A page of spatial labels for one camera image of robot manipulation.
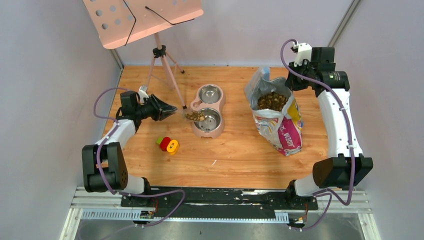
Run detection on clear plastic food scoop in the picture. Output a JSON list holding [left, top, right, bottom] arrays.
[[172, 108, 206, 123]]

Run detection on cat food bag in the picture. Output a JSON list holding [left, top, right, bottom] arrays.
[[244, 67, 304, 156]]

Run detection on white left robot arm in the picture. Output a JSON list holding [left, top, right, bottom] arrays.
[[81, 90, 177, 207]]

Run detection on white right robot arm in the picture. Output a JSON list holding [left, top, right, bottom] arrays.
[[282, 43, 374, 209]]

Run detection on brown pet food kibble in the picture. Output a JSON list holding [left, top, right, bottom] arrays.
[[257, 92, 289, 112]]

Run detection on green toy block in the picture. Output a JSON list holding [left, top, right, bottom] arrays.
[[156, 137, 163, 145]]

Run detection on red toy block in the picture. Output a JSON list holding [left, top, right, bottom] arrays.
[[159, 137, 171, 152]]

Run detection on yellow traffic light block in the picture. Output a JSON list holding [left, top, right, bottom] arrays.
[[166, 139, 180, 155]]

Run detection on pink double bowl feeder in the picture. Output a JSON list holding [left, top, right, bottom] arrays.
[[190, 84, 226, 139]]

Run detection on steel bowl far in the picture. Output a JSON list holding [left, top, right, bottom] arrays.
[[198, 84, 222, 104]]

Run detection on steel bowl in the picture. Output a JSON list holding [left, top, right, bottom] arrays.
[[194, 108, 223, 132], [198, 84, 222, 104]]

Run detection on steel bowl near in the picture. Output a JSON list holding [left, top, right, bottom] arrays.
[[194, 108, 223, 132]]

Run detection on pink music stand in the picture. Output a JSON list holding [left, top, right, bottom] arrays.
[[83, 0, 204, 109]]

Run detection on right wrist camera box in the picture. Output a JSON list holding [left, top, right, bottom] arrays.
[[291, 42, 312, 67]]

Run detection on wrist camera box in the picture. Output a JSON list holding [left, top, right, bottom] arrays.
[[291, 42, 312, 67], [138, 85, 149, 104]]

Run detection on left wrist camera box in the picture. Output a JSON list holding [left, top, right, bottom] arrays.
[[138, 85, 149, 104]]

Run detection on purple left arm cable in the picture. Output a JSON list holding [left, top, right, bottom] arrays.
[[92, 87, 186, 228]]

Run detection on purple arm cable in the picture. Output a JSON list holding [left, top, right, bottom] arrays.
[[280, 38, 357, 232], [92, 87, 186, 228]]

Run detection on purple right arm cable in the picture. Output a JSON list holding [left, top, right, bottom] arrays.
[[280, 38, 357, 232]]

